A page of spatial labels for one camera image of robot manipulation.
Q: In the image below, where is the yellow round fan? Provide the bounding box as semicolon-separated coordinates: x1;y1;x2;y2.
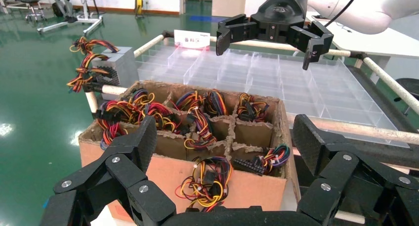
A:
134;0;145;18

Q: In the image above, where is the black stool with chrome legs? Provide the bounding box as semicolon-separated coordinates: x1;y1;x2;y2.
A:
4;0;45;22

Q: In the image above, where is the cardboard box with dividers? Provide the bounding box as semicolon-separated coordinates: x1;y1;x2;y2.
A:
78;80;302;224

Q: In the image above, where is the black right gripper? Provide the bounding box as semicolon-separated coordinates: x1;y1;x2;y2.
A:
216;0;335;71

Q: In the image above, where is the white sign with red text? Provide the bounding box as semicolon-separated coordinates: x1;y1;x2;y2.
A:
174;29;211;50

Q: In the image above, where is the blue floor mat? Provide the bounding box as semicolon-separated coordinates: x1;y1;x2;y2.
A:
189;15;228;23

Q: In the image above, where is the wire bundle outside box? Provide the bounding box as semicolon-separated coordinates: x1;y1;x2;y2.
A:
174;156;234;213

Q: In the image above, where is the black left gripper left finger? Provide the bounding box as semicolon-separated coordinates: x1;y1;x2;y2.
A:
39;115;177;226

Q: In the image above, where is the grey power supply with wires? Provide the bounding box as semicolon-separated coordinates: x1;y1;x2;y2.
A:
203;89;229;118
98;98;150;125
129;88;156;107
236;92;271;123
144;101;184;135
96;101;131;150
183;108;217;150
233;144;291;177
67;52;141;101
69;37;134;63
171;90;206;113

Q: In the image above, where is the white office table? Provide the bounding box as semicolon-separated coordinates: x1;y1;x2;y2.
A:
306;11;419;81

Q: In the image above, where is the clear acrylic divider tray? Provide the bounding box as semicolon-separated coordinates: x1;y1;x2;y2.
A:
135;43;410;148

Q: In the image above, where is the black round stool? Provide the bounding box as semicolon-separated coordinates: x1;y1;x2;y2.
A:
394;78;419;115

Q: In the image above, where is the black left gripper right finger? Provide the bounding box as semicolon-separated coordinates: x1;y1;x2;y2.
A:
292;114;419;226

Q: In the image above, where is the white metal floor stand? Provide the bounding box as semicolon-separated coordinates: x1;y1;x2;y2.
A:
37;0;104;35

